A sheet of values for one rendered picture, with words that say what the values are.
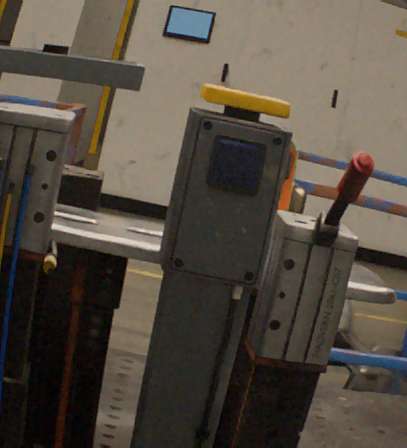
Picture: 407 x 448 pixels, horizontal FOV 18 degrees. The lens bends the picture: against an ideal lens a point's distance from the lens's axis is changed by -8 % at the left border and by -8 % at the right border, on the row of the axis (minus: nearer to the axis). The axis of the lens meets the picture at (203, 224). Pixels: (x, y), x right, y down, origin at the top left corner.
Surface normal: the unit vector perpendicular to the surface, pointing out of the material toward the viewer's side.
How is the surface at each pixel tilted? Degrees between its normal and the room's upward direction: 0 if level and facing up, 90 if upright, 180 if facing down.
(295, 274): 90
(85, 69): 90
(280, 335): 90
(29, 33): 90
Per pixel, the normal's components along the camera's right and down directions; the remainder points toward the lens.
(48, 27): -0.06, 0.11
